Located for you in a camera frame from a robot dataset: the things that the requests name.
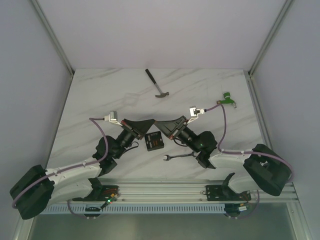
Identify slotted cable duct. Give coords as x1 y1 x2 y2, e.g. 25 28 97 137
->
42 203 227 215

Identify aluminium frame rail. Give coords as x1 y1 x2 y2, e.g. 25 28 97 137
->
29 0 75 76

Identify claw hammer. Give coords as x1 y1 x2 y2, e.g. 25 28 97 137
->
145 69 170 98

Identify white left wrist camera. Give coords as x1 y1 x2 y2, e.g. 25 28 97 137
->
103 111 122 126

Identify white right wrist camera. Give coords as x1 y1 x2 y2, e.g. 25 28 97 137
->
187 106 206 124

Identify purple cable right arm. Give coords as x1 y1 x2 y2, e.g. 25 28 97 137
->
204 102 293 181

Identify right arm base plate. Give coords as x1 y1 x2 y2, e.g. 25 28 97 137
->
202 185 252 202

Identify clear fuse box lid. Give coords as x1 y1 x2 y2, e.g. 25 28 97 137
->
122 92 140 107

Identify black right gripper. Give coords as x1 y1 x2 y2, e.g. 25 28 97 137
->
153 115 201 154

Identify black fuse box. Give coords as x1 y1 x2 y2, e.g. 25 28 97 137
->
144 131 165 152

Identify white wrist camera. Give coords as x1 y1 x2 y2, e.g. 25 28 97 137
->
103 111 122 126
187 106 206 124

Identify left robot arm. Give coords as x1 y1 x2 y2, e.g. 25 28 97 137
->
9 119 155 220

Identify steel open-end wrench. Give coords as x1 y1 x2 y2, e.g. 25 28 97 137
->
163 151 196 161

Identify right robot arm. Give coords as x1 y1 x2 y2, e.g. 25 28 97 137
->
154 116 293 200

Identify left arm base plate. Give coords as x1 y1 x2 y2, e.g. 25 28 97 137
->
72 185 119 202

